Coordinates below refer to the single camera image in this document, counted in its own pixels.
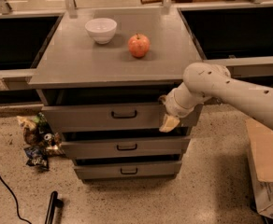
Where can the grey bottom drawer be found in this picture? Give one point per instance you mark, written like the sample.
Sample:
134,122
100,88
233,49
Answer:
127,170

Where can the cardboard box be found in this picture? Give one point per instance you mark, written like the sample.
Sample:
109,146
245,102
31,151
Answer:
260,159

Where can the white ceramic bowl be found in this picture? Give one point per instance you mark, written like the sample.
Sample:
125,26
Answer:
101,30

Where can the blue snack bag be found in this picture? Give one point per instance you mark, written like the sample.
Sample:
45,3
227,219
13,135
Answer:
37,157

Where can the grey top drawer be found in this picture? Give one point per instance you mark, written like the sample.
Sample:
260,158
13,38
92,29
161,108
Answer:
110,117

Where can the pile of snack bags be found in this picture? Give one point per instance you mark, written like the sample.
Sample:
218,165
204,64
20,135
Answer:
37,132

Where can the red apple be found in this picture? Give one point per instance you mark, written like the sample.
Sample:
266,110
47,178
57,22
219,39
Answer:
138,45

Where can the black bar handle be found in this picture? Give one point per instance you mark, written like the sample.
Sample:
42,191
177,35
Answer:
54,203

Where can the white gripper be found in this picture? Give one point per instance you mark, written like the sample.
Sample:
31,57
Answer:
173,104

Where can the grey drawer cabinet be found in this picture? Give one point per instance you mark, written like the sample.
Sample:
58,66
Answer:
75,70

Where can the grey drawer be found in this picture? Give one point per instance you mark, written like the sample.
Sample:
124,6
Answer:
128,147
110,117
127,170

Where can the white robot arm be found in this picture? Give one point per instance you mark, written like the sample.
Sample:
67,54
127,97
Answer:
202,81

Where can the grey middle drawer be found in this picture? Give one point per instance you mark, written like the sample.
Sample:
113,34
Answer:
128,147

